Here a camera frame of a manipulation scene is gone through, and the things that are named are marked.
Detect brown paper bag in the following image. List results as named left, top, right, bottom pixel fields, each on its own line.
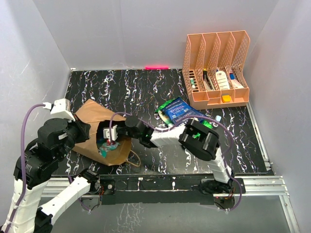
left=73, top=99, right=132, bottom=166

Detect small colourful snack packet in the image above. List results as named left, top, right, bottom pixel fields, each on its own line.
left=98, top=142, right=120, bottom=158

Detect green Chuba chips bag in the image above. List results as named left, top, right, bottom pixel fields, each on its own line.
left=156, top=100, right=213, bottom=129

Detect blue sea salt vinegar bag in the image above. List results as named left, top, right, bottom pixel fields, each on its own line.
left=161, top=97, right=204, bottom=125

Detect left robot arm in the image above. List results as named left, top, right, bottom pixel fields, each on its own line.
left=0, top=117, right=101, bottom=233

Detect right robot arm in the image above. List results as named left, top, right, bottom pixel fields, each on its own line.
left=116, top=116, right=243, bottom=196

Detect pink tape strip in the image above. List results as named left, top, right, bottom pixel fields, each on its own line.
left=145, top=66, right=169, bottom=70

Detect green white small bottles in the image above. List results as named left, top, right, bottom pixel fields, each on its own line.
left=190, top=78, right=198, bottom=91

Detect small white blue bottle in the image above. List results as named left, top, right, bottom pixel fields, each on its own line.
left=215, top=115, right=222, bottom=122

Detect black yellow marker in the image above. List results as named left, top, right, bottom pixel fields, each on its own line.
left=203, top=68, right=215, bottom=91

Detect yellow block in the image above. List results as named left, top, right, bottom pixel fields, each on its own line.
left=222, top=95, right=231, bottom=103

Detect orange mesh file organizer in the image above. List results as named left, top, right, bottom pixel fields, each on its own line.
left=182, top=31, right=250, bottom=110

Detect white lotion bottle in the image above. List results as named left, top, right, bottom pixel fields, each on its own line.
left=215, top=70, right=230, bottom=90

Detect white tube blue cap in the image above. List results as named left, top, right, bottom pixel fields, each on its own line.
left=229, top=73, right=244, bottom=89

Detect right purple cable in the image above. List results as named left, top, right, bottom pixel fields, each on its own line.
left=108, top=112, right=243, bottom=212

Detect purple cable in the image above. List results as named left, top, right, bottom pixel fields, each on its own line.
left=108, top=112, right=243, bottom=212
left=0, top=103, right=101, bottom=233

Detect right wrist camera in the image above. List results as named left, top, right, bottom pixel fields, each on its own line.
left=103, top=125, right=118, bottom=142

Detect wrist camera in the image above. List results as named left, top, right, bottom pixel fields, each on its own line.
left=103, top=125, right=118, bottom=142
left=43, top=98, right=75, bottom=121

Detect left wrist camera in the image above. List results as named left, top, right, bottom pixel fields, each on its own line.
left=43, top=98, right=75, bottom=121

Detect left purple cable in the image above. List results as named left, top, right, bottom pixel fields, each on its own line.
left=0, top=103, right=101, bottom=233

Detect aluminium frame rail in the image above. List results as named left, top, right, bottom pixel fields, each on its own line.
left=42, top=106, right=297, bottom=233

